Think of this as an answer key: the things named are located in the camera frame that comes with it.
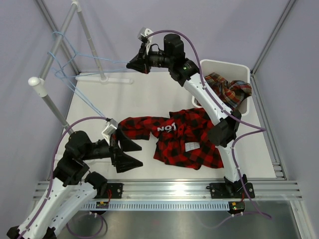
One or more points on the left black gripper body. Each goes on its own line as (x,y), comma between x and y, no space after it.
(114,145)

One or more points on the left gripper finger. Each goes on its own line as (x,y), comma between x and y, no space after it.
(125,143)
(124,163)

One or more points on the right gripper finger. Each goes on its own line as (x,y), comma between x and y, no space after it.
(137,60)
(138,66)

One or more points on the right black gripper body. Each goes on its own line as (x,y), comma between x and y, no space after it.
(146,58)

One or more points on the red black plaid shirt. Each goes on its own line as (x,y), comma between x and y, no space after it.
(182,138)

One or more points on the blue hanger with red shirt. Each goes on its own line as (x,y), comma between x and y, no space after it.
(96,58)

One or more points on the light blue wire hanger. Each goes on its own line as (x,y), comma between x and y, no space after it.
(67,80)

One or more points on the brown plaid shirt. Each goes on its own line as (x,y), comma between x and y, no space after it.
(231,93)

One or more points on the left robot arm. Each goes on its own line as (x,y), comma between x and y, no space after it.
(72,184)

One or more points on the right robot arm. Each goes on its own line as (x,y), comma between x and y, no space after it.
(226,121)

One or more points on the white clothes rack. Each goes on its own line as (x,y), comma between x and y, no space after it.
(63,53)

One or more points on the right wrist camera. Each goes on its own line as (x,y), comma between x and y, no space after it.
(144,36)

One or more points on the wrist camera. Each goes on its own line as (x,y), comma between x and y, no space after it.
(110,128)
(144,36)

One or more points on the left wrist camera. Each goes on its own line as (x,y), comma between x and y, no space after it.
(110,128)

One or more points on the white slotted cable duct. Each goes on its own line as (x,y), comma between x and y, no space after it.
(157,206)

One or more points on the aluminium mounting rail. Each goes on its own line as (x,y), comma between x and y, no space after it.
(277,189)

